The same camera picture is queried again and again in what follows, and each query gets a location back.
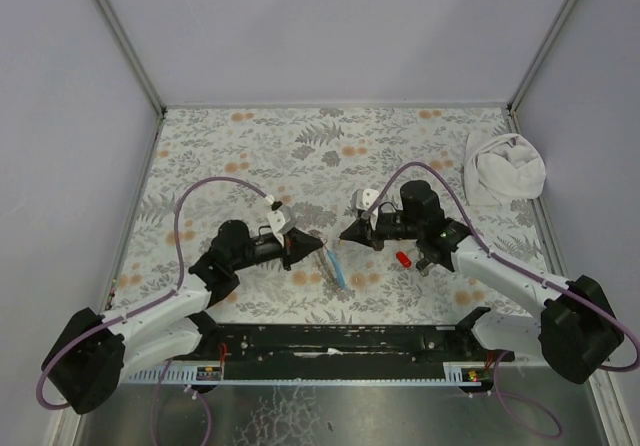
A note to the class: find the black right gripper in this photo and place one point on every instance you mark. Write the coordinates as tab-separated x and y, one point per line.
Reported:
373	230

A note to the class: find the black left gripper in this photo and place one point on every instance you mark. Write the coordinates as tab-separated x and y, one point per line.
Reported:
289	249

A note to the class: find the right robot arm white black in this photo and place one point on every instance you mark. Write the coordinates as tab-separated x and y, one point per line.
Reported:
568	323

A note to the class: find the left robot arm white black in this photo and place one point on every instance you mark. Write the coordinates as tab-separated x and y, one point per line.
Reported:
95	352

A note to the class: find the key with red tag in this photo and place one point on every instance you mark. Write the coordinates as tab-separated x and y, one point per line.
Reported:
403	259

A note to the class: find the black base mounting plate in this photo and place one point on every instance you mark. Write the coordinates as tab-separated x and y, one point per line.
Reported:
440	343

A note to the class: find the floral patterned table mat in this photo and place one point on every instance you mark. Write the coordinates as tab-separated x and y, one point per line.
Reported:
214	165

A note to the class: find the crumpled white cloth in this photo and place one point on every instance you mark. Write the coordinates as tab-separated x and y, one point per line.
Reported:
501	169

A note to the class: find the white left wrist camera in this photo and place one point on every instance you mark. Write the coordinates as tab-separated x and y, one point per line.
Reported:
280	219

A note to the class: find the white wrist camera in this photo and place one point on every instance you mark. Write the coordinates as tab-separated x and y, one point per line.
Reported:
365	203
280	219

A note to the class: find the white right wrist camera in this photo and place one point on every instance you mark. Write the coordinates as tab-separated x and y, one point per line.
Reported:
365	203

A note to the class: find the white slotted cable duct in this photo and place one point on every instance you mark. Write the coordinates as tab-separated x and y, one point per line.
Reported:
328	371

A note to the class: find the aluminium frame left post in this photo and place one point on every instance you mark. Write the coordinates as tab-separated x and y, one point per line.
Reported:
130	56

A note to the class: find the aluminium frame post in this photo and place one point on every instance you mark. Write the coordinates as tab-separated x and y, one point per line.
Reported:
551	36
130	56

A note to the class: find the aluminium frame right post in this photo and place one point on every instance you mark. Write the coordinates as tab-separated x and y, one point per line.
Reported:
551	36

